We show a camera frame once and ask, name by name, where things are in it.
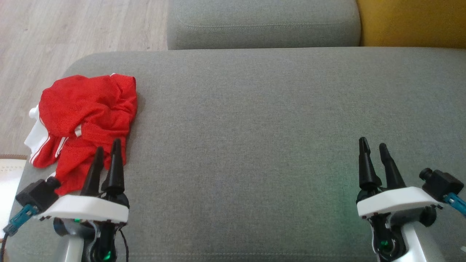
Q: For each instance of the red shorts white side stripe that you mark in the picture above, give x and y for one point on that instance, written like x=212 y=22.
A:
x=87 y=156

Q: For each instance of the white textured floor mat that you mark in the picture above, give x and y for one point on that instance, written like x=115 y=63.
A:
x=9 y=189

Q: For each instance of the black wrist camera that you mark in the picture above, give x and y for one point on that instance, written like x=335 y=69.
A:
x=442 y=183
x=36 y=194

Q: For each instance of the red white sleeved t-shirt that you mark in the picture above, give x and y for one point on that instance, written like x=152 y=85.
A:
x=87 y=98

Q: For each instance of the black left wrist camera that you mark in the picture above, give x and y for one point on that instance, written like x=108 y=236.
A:
x=36 y=194

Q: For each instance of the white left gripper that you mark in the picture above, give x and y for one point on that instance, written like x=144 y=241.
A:
x=83 y=207

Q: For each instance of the grey sofa seat cushion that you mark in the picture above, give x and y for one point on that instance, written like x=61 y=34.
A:
x=255 y=22

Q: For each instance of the large grey sofa chaise cushion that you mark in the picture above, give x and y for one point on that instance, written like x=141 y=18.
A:
x=255 y=145

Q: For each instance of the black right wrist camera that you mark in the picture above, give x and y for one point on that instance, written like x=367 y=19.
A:
x=442 y=183

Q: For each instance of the wide yellow sofa backrest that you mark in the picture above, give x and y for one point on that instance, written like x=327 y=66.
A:
x=411 y=22

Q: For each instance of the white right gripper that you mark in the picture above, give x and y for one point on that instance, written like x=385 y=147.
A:
x=393 y=202

